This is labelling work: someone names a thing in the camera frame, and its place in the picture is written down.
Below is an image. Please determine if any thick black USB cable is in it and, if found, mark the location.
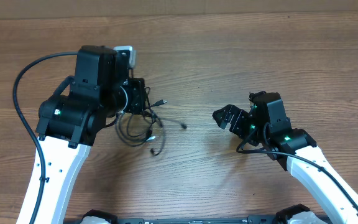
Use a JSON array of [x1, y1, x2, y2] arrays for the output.
[[115, 86, 168, 147]]

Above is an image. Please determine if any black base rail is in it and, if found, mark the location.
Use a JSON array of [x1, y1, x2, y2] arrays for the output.
[[63, 203, 332, 224]]

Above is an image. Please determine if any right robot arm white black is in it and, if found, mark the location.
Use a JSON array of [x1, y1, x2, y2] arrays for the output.
[[213, 91, 358, 223]]

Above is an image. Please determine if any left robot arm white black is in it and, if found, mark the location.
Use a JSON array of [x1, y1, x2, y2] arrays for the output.
[[12, 45, 146, 223]]

